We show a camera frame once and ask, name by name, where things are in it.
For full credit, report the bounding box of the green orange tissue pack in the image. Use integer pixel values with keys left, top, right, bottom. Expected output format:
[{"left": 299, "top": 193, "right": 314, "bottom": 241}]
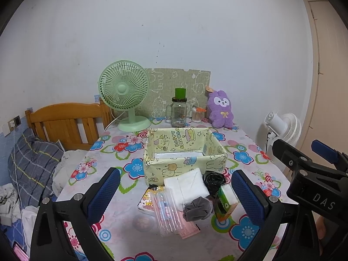
[{"left": 214, "top": 184, "right": 239, "bottom": 222}]

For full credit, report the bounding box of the grey scrunchie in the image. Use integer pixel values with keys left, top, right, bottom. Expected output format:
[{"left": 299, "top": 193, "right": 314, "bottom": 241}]
[{"left": 183, "top": 197, "right": 213, "bottom": 222}]

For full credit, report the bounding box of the pink paper slip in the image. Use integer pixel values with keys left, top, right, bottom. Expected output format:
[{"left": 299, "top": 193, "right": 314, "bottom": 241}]
[{"left": 179, "top": 217, "right": 201, "bottom": 240}]

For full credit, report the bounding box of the white cloth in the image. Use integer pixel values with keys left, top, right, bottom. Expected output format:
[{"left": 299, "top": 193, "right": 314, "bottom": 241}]
[{"left": 164, "top": 168, "right": 209, "bottom": 211}]

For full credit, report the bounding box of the clear plastic pen pouch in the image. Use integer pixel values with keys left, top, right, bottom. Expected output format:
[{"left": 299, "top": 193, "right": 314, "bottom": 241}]
[{"left": 151, "top": 187, "right": 183, "bottom": 237}]

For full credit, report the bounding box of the cartoon sticker tissue pack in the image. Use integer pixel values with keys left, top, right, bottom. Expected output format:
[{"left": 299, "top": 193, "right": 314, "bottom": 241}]
[{"left": 137, "top": 184, "right": 164, "bottom": 217}]

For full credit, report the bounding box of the beige door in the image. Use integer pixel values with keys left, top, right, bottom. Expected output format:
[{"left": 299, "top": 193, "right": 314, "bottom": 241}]
[{"left": 296, "top": 0, "right": 347, "bottom": 167}]

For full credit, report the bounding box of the white standing fan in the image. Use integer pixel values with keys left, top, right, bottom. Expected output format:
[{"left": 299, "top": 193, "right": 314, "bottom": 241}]
[{"left": 264, "top": 111, "right": 302, "bottom": 150}]

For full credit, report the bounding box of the floral tablecloth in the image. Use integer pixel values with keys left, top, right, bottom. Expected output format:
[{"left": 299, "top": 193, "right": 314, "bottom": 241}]
[{"left": 58, "top": 119, "right": 290, "bottom": 260}]

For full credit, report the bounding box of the blue plaid pillow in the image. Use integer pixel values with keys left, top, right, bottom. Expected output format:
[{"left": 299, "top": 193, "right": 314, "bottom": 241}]
[{"left": 8, "top": 128, "right": 64, "bottom": 208}]

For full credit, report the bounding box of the purple plush bunny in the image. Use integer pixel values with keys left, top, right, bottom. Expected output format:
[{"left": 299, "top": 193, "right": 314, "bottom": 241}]
[{"left": 207, "top": 90, "right": 234, "bottom": 129}]

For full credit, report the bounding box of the cotton swab jar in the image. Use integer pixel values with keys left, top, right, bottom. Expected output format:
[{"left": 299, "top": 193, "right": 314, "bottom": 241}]
[{"left": 191, "top": 105, "right": 206, "bottom": 123}]

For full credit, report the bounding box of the yellow cartoon fabric storage box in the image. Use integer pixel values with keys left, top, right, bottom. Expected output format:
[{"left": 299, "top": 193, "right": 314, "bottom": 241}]
[{"left": 143, "top": 127, "right": 228, "bottom": 186}]

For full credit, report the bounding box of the wooden bed headboard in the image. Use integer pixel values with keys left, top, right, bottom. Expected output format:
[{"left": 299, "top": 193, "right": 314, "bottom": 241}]
[{"left": 25, "top": 100, "right": 112, "bottom": 150}]

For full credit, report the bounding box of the glass mason jar mug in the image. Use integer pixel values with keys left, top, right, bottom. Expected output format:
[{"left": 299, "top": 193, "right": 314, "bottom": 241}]
[{"left": 166, "top": 97, "right": 187, "bottom": 128}]

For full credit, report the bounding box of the green cup on jar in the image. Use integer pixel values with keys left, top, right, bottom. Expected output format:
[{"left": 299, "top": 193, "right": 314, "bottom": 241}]
[{"left": 175, "top": 88, "right": 186, "bottom": 100}]

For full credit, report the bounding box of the green cartoon patterned board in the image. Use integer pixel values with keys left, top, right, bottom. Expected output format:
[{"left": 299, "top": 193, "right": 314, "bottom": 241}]
[{"left": 135, "top": 68, "right": 211, "bottom": 118}]

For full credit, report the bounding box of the green desk fan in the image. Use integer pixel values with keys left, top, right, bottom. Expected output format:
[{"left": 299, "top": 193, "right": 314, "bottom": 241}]
[{"left": 98, "top": 60, "right": 151, "bottom": 132}]

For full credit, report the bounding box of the wall power socket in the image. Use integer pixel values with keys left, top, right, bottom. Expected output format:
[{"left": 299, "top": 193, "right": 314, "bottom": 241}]
[{"left": 8, "top": 116, "right": 21, "bottom": 131}]

